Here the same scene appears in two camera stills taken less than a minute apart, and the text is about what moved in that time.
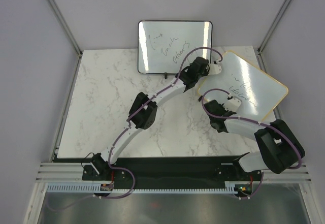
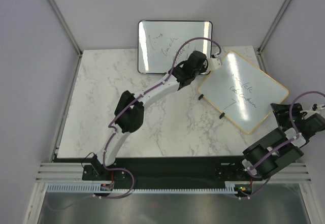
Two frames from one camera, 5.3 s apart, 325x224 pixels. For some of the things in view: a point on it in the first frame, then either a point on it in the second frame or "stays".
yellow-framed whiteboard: [258, 92] stays
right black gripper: [222, 106] → [279, 110]
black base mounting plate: [168, 168] stays
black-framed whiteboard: [163, 44] stays
